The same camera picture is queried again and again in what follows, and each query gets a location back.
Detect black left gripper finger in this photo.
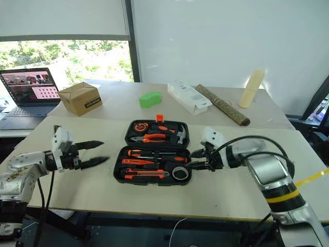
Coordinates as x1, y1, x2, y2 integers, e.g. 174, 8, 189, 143
80, 156, 111, 170
74, 140, 105, 151

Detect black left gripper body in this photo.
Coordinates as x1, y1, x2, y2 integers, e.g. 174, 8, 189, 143
61, 142, 83, 171

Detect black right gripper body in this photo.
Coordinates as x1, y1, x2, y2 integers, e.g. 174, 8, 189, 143
203, 142, 225, 172

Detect orange black screwdriver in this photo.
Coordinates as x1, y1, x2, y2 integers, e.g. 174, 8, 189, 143
136, 155, 190, 164
127, 148, 163, 158

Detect black electrical tape roll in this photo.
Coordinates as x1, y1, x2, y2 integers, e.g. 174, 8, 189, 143
171, 166, 189, 181

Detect orange voltage tester pen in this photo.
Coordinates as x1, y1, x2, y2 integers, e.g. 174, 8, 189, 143
121, 158, 155, 166

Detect orange black utility knife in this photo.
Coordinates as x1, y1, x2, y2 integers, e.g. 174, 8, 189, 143
124, 167, 171, 180

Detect black tool case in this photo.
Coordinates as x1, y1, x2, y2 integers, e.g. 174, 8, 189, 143
113, 113, 193, 187

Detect orange black claw hammer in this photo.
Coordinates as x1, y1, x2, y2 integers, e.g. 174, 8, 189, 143
150, 123, 187, 145

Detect brown cardboard box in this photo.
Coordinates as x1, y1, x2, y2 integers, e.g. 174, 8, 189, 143
57, 81, 103, 117

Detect brown rolled mat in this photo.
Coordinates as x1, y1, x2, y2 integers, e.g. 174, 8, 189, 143
195, 84, 251, 127

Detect white round base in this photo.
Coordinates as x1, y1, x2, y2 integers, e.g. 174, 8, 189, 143
48, 209, 76, 220

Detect white flat carton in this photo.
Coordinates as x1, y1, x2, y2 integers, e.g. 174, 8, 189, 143
167, 80, 213, 115

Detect green curved block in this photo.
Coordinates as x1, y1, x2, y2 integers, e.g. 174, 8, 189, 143
139, 90, 163, 109

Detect dark laptop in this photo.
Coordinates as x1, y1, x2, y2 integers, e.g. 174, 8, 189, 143
0, 67, 61, 131

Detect black office chair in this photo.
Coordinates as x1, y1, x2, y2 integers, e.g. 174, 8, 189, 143
286, 112, 329, 167

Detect white roller blind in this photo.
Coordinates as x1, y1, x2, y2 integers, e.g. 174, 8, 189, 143
0, 0, 132, 42

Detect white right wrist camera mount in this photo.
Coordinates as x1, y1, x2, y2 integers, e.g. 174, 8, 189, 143
199, 126, 230, 168

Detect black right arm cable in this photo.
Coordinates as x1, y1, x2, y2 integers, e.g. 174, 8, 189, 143
212, 135, 297, 179

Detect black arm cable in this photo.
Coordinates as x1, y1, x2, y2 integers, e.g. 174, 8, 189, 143
212, 135, 297, 179
32, 169, 56, 247

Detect orange handled pliers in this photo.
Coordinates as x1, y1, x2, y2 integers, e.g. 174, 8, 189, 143
130, 133, 167, 144

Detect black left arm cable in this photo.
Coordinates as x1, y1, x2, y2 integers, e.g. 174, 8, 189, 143
32, 169, 56, 247

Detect white cable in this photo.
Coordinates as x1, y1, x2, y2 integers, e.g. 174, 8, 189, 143
169, 217, 189, 247

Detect black table leg frame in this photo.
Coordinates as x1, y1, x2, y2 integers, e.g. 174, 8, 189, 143
25, 207, 91, 240

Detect yellow strap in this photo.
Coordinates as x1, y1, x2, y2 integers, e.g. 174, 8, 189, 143
295, 168, 329, 186

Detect dark window post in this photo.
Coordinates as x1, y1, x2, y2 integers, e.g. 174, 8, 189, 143
126, 0, 141, 83

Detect black slanted frame beam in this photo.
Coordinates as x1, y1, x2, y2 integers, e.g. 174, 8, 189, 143
302, 76, 329, 120

